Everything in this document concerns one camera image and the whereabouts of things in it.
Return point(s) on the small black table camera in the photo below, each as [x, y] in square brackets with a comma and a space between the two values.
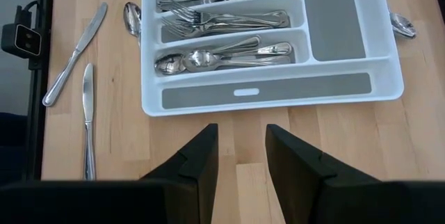
[21, 39]

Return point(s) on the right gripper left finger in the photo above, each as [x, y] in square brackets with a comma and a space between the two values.
[187, 196]

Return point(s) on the white plastic cutlery tray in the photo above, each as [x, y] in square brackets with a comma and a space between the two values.
[264, 92]

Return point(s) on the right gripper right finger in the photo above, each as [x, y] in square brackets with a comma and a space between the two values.
[313, 196]

